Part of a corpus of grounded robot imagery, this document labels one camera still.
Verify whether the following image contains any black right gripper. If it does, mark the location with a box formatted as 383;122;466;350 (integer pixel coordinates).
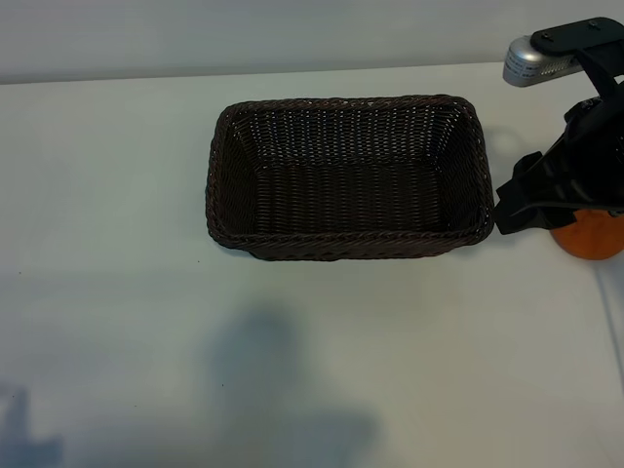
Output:
493;95;624;236

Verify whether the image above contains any orange fruit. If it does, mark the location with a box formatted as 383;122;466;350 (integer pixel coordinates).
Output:
549;208;624;262

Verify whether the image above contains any dark brown wicker basket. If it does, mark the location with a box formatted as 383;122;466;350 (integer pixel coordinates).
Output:
205;94;494;262

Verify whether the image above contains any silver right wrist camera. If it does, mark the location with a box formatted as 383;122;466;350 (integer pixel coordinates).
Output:
501;33;581;89

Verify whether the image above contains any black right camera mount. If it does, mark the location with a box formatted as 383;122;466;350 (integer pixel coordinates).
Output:
529;17;624;97

